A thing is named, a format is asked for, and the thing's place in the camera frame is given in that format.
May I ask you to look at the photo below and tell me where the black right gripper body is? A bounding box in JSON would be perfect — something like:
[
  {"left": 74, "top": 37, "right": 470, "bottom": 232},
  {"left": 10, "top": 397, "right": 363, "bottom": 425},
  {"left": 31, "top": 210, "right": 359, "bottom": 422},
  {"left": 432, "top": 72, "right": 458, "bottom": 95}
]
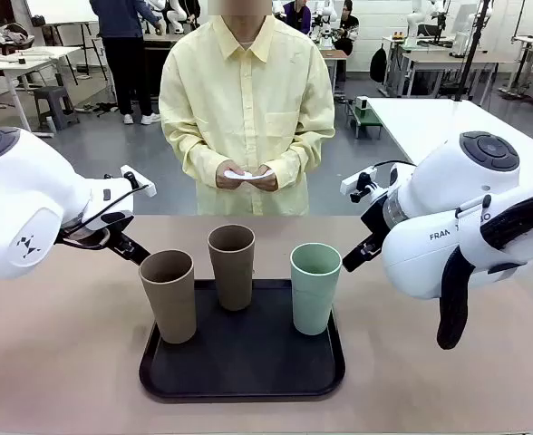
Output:
[{"left": 360, "top": 198, "right": 388, "bottom": 240}]

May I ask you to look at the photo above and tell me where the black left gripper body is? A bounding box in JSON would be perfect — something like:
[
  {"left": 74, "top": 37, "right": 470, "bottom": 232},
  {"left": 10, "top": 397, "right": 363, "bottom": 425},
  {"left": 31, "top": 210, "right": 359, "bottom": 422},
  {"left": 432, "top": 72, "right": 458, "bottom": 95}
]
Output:
[{"left": 104, "top": 228, "right": 134, "bottom": 257}]

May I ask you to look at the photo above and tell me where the light brown tall cup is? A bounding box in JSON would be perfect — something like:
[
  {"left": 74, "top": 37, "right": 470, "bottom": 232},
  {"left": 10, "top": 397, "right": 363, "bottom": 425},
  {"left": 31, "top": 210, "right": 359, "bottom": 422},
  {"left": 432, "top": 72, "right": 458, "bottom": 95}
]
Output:
[{"left": 138, "top": 249, "right": 196, "bottom": 344}]

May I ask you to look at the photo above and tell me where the mint green tall cup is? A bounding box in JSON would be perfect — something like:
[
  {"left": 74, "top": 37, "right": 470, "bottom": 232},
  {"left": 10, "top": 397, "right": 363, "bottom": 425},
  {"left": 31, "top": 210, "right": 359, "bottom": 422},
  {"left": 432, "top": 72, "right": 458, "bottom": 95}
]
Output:
[{"left": 290, "top": 243, "right": 343, "bottom": 336}]

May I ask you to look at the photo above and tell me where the dark brown tall cup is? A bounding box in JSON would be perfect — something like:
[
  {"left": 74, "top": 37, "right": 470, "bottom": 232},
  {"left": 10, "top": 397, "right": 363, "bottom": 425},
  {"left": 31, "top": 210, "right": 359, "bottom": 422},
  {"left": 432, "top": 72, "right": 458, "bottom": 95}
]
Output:
[{"left": 207, "top": 225, "right": 256, "bottom": 312}]

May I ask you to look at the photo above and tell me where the white paper doily coaster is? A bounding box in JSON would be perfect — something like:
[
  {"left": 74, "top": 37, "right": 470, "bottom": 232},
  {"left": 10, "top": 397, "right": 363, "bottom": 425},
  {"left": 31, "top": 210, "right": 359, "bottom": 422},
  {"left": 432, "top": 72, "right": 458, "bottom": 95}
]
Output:
[{"left": 224, "top": 168, "right": 275, "bottom": 182}]

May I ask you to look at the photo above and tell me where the person's right forearm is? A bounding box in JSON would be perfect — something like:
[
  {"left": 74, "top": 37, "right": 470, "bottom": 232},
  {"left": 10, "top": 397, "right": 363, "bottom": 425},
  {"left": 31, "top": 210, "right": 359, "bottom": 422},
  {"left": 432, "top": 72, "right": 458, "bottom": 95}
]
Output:
[{"left": 166, "top": 129, "right": 231, "bottom": 188}]

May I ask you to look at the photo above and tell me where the person's left forearm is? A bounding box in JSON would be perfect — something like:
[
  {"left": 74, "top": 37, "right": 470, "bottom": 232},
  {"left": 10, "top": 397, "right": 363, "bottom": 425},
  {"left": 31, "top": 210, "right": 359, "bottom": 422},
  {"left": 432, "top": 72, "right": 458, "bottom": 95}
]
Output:
[{"left": 266, "top": 129, "right": 336, "bottom": 188}]

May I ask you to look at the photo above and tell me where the person's right hand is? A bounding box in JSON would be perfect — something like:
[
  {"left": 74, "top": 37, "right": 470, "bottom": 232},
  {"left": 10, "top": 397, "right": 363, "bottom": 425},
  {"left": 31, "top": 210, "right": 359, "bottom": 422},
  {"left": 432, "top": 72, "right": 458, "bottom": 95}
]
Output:
[{"left": 215, "top": 162, "right": 246, "bottom": 191}]

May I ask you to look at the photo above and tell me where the person's left hand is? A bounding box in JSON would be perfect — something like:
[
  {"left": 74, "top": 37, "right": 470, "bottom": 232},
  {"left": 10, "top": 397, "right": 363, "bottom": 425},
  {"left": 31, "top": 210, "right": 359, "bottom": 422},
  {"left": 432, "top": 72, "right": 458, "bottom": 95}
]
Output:
[{"left": 247, "top": 164, "right": 279, "bottom": 193}]

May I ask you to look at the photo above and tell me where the low green bench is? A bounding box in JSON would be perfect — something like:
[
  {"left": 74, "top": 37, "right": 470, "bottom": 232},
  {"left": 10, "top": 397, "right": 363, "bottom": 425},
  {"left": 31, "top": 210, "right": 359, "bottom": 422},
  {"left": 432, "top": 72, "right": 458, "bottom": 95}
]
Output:
[{"left": 348, "top": 101, "right": 384, "bottom": 140}]

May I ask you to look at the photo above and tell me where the large white table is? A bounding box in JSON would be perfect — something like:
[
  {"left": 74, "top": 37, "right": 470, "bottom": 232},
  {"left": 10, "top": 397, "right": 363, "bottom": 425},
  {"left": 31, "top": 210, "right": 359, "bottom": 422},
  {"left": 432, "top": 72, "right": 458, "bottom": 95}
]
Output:
[{"left": 364, "top": 97, "right": 533, "bottom": 169}]

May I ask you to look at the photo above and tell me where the grey plastic stool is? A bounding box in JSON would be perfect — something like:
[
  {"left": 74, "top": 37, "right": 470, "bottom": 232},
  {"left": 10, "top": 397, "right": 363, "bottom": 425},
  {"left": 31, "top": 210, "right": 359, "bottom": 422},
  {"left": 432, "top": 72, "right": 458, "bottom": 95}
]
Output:
[{"left": 33, "top": 85, "right": 81, "bottom": 133}]

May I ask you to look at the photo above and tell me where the black plastic serving tray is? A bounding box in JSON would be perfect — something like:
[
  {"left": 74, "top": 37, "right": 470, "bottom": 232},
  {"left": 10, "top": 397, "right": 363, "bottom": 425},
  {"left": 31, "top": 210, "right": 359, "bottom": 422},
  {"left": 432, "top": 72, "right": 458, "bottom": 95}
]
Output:
[{"left": 139, "top": 278, "right": 346, "bottom": 400}]

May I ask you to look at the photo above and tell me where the black backpack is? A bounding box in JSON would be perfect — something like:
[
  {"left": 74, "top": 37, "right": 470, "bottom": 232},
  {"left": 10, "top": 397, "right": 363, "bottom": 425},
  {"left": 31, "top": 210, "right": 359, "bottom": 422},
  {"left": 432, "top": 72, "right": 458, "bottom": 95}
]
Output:
[{"left": 369, "top": 43, "right": 389, "bottom": 84}]

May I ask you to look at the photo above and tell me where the grey background work table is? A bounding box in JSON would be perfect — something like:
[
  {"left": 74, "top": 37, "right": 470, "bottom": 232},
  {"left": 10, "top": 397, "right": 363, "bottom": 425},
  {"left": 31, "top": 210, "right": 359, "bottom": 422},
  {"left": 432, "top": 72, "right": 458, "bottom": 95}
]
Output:
[{"left": 381, "top": 35, "right": 517, "bottom": 99}]

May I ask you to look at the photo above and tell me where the person in yellow shirt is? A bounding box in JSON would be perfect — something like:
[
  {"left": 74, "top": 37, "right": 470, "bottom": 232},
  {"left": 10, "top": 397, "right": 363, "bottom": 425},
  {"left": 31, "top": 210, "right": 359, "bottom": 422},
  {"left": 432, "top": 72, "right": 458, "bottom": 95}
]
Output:
[{"left": 159, "top": 0, "right": 336, "bottom": 217}]

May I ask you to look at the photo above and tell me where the standing person in dark clothes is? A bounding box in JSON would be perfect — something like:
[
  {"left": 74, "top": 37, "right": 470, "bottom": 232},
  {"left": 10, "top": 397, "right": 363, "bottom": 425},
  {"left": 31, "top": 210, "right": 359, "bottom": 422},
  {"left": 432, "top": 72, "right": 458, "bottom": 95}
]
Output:
[{"left": 88, "top": 0, "right": 162, "bottom": 126}]

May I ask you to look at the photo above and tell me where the seated person in black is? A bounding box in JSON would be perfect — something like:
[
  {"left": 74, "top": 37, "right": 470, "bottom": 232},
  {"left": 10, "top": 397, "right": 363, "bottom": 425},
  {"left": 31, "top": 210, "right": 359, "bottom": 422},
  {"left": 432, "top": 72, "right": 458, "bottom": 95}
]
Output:
[{"left": 332, "top": 0, "right": 361, "bottom": 56}]

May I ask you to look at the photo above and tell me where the black tripod pole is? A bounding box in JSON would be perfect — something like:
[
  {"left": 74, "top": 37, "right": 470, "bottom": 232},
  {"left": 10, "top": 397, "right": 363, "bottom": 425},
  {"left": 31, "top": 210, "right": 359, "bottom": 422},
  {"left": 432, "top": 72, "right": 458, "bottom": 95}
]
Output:
[{"left": 455, "top": 0, "right": 495, "bottom": 103}]

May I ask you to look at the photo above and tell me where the white desk with clutter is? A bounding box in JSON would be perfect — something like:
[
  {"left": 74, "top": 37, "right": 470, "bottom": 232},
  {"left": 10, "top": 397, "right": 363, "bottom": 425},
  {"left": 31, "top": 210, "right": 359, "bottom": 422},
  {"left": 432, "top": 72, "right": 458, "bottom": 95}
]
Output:
[{"left": 0, "top": 44, "right": 82, "bottom": 138}]

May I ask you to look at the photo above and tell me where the seated person in purple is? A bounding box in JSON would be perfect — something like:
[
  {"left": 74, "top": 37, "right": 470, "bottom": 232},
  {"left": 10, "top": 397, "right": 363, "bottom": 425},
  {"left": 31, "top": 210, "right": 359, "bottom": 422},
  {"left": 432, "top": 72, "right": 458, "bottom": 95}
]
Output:
[{"left": 282, "top": 0, "right": 314, "bottom": 35}]

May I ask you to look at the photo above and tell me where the pile of clothes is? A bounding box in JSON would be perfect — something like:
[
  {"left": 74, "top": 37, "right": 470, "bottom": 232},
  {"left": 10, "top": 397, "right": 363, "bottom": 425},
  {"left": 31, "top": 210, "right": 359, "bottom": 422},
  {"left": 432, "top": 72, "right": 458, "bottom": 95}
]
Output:
[{"left": 0, "top": 23, "right": 36, "bottom": 52}]

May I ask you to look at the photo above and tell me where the whiteboard on stand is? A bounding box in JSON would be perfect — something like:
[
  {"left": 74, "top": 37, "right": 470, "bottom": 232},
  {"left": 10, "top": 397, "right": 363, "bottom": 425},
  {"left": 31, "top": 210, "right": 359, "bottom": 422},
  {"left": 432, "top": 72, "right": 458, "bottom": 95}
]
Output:
[{"left": 24, "top": 0, "right": 104, "bottom": 25}]

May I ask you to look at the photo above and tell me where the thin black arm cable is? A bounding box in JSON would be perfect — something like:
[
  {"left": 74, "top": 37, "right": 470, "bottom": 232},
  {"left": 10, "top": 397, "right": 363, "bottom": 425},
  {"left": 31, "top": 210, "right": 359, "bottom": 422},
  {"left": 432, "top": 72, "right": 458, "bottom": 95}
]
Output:
[{"left": 57, "top": 174, "right": 139, "bottom": 248}]

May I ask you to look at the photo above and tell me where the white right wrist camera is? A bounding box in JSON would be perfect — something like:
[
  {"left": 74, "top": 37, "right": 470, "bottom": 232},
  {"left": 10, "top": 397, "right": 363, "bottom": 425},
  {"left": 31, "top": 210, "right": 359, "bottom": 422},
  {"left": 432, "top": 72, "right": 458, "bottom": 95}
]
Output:
[{"left": 341, "top": 166, "right": 379, "bottom": 204}]

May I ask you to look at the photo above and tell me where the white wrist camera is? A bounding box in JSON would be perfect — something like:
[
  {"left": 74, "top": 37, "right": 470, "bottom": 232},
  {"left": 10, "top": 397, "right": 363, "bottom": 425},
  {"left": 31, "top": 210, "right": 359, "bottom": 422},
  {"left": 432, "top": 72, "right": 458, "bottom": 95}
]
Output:
[
  {"left": 341, "top": 166, "right": 379, "bottom": 204},
  {"left": 120, "top": 165, "right": 157, "bottom": 198}
]

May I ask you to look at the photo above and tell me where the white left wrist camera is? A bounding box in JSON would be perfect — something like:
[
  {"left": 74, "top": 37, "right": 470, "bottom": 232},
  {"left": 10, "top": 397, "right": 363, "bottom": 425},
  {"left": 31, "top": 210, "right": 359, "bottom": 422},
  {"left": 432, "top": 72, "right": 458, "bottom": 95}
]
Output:
[{"left": 120, "top": 165, "right": 157, "bottom": 198}]

